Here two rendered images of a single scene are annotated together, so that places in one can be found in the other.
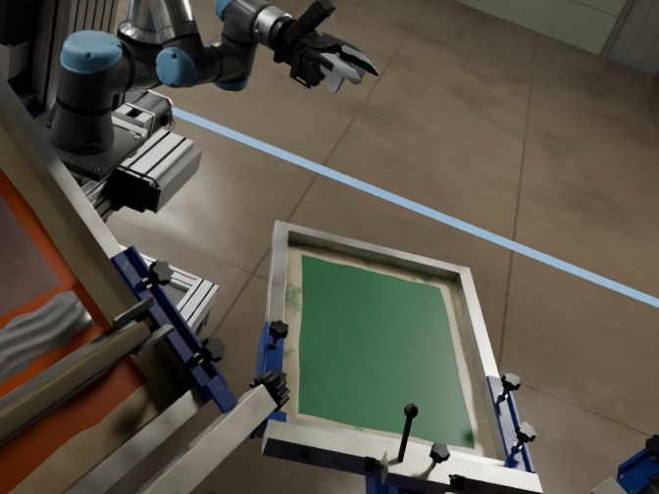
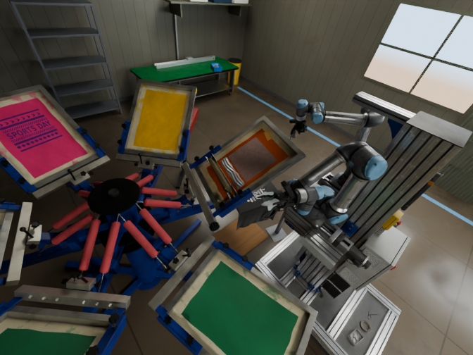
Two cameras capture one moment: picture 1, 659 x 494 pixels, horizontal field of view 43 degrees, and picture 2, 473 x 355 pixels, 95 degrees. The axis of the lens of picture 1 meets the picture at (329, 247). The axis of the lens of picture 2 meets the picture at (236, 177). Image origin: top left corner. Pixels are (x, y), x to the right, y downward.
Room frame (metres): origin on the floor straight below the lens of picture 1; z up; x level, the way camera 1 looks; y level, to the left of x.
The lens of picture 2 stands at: (1.77, -0.60, 2.49)
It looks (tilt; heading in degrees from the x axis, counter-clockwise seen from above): 44 degrees down; 129
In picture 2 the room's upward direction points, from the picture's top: 9 degrees clockwise
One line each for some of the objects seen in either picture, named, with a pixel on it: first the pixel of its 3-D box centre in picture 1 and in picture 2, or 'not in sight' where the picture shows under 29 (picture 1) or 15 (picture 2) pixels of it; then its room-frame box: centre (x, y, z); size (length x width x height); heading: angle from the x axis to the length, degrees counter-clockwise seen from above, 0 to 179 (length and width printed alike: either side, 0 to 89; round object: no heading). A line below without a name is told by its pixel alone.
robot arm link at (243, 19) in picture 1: (245, 14); (311, 194); (1.58, 0.31, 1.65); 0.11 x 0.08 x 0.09; 62
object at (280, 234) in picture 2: not in sight; (286, 211); (1.25, 1.09, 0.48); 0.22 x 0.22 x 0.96; 72
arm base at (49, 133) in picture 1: (81, 117); (316, 206); (1.58, 0.60, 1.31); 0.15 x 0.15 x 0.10
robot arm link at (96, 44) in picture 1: (91, 68); (322, 196); (1.59, 0.60, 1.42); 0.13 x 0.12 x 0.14; 152
